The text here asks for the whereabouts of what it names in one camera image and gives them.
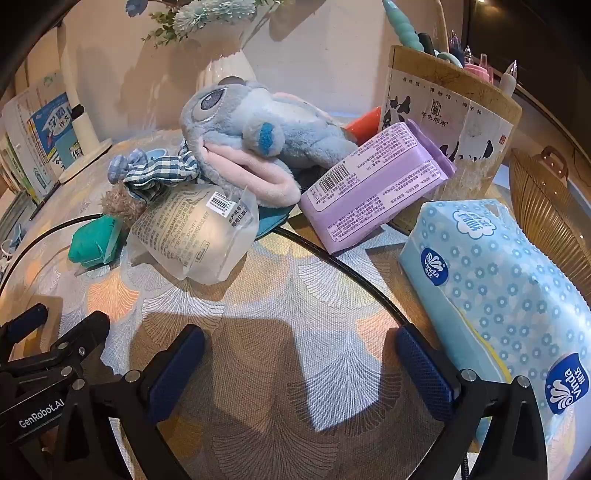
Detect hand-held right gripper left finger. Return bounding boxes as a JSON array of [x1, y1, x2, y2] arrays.
[[58, 324, 206, 480]]

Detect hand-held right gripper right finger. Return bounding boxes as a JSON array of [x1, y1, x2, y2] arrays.
[[394, 325, 561, 480]]

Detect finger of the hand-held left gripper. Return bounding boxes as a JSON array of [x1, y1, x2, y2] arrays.
[[0, 304, 49, 352], [0, 310, 112, 384]]

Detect teal green clip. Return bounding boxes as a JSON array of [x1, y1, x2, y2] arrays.
[[68, 216, 125, 268]]

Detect brown fuzzy ball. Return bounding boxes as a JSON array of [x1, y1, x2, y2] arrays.
[[100, 184, 148, 222]]

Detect clear plastic packet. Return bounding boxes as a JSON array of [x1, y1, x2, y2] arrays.
[[127, 185, 259, 284]]

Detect checked fabric scrunchie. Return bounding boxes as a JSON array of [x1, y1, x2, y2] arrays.
[[107, 143, 197, 204]]

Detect blue towel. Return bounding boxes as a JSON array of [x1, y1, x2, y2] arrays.
[[256, 203, 296, 238]]

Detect purple wipes packet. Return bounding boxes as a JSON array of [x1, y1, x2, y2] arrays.
[[299, 121, 458, 254]]

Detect ribbed glass plate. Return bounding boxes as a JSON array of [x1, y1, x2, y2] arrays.
[[508, 150, 591, 278]]

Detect orange cloth item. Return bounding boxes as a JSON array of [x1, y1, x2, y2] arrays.
[[342, 107, 383, 144]]

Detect grey-blue plush toy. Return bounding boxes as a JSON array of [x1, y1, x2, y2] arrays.
[[179, 78, 360, 206]]

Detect blue flowered tissue pack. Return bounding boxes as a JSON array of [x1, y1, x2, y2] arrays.
[[398, 199, 591, 480]]

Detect patterned tablecloth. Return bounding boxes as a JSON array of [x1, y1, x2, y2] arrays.
[[0, 124, 509, 480]]

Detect row of thin books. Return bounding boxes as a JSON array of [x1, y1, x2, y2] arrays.
[[0, 71, 63, 208]]

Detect blue cover workbook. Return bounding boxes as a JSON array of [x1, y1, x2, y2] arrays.
[[25, 91, 77, 204]]

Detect brown bag-shaped napkin holder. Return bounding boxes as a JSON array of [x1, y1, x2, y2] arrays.
[[538, 145, 570, 185]]

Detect bamboo pen holder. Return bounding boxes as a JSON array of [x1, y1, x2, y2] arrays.
[[378, 45, 522, 236]]

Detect white ribbed vase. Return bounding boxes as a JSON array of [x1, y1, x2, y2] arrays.
[[198, 48, 257, 93]]

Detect white pen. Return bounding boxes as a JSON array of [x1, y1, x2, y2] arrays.
[[501, 60, 519, 97]]

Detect pink pen holder item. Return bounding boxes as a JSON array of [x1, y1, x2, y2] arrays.
[[464, 53, 495, 84]]

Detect artificial flower bouquet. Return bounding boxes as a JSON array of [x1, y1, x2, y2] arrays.
[[124, 0, 296, 47]]

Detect teal spiral pen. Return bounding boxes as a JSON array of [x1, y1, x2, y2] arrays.
[[382, 0, 426, 51]]

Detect black cable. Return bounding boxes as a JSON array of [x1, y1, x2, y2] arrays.
[[0, 212, 467, 480]]

